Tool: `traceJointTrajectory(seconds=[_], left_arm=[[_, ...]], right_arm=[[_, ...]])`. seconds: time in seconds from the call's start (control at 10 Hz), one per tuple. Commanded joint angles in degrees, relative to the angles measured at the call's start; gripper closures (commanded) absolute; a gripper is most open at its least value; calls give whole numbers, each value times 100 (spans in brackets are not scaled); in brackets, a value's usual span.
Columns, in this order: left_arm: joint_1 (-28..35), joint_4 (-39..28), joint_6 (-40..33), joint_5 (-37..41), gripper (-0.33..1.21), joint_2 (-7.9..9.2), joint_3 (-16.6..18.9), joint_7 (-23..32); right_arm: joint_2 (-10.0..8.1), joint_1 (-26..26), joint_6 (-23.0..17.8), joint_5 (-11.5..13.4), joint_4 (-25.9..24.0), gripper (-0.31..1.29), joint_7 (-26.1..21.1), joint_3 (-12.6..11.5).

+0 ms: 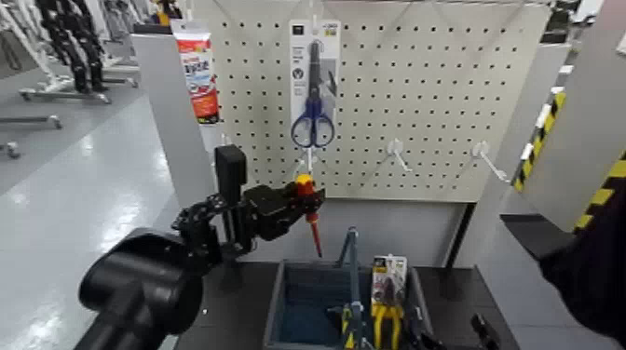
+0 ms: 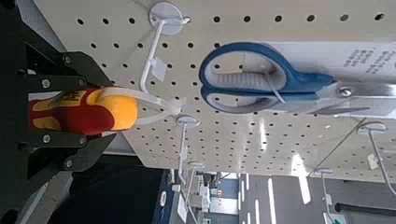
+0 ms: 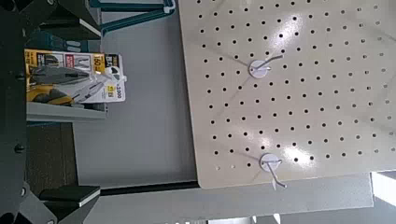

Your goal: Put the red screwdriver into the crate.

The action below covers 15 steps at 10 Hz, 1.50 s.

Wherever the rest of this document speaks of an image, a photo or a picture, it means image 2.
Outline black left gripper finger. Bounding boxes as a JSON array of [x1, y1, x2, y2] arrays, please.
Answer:
[[17, 51, 115, 93], [17, 130, 119, 173]]

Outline red and yellow screwdriver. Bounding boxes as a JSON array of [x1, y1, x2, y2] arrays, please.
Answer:
[[28, 87, 139, 137]]

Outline white pegboard hook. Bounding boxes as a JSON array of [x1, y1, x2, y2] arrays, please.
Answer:
[[313, 167, 336, 217], [355, 120, 396, 198], [184, 161, 207, 216], [175, 114, 202, 187], [138, 1, 191, 95]]

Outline beige perforated pegboard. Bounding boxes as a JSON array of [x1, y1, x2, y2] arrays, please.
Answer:
[[32, 0, 396, 185]]

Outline blue scissors on white card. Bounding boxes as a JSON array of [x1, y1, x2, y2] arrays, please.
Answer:
[[198, 40, 396, 121]]

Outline black rod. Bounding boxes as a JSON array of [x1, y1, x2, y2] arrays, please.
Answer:
[[333, 202, 396, 217]]

